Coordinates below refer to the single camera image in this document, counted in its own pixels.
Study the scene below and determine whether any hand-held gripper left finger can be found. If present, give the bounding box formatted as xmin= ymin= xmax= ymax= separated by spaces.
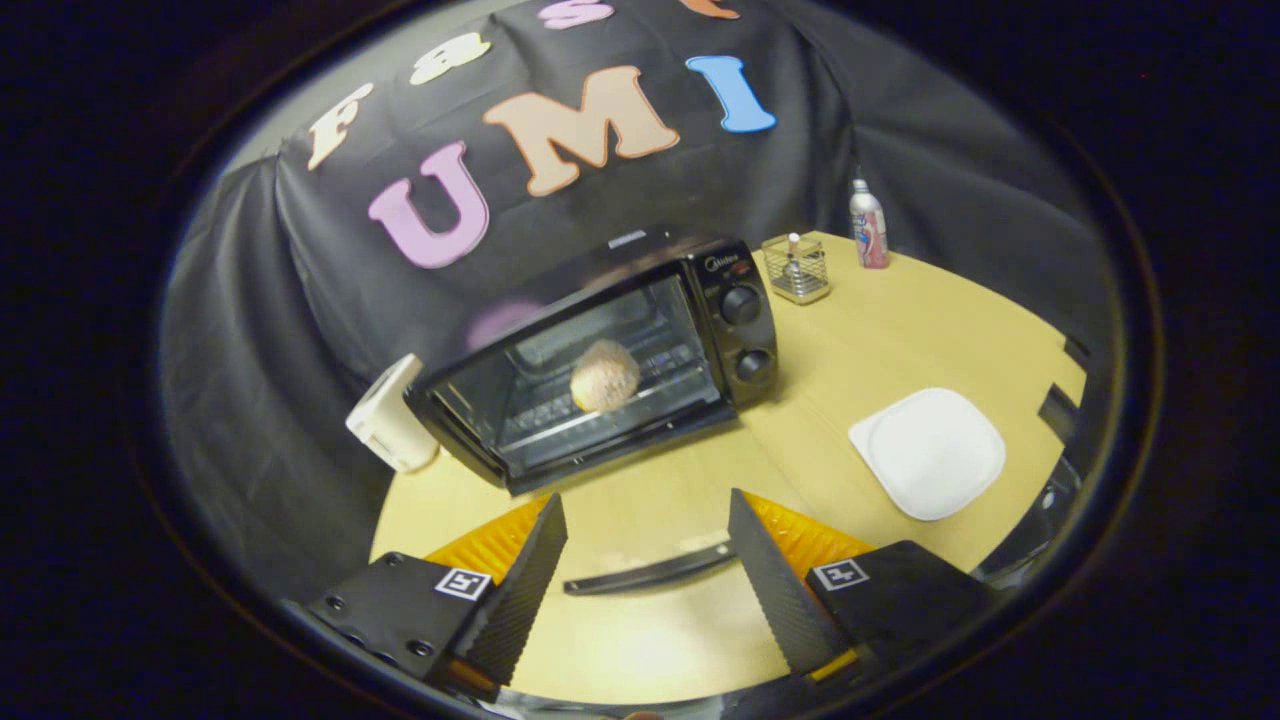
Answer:
xmin=283 ymin=492 xmax=569 ymax=701

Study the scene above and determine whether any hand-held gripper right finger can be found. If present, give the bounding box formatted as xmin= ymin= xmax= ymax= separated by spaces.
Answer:
xmin=727 ymin=488 xmax=1001 ymax=691

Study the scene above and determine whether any round bread roll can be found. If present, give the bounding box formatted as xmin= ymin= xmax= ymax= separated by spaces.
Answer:
xmin=570 ymin=340 xmax=642 ymax=413

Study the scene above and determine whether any black toaster oven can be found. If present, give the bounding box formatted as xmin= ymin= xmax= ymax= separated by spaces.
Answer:
xmin=404 ymin=228 xmax=781 ymax=597

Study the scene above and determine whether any white square plate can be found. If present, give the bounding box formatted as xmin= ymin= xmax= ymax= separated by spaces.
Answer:
xmin=848 ymin=388 xmax=1007 ymax=522

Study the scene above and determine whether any white box appliance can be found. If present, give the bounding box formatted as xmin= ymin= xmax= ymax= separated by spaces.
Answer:
xmin=345 ymin=353 xmax=441 ymax=475

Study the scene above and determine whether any black chair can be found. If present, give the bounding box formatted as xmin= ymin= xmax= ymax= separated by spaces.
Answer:
xmin=975 ymin=338 xmax=1091 ymax=586

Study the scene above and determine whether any silver spray bottle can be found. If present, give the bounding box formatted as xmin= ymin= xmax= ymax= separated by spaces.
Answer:
xmin=849 ymin=178 xmax=890 ymax=270

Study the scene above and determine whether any black backdrop cloth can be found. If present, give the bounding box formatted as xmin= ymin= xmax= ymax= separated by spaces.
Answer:
xmin=160 ymin=0 xmax=1116 ymax=601

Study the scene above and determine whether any wire mesh basket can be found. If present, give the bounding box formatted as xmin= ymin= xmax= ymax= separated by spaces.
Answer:
xmin=761 ymin=233 xmax=833 ymax=305

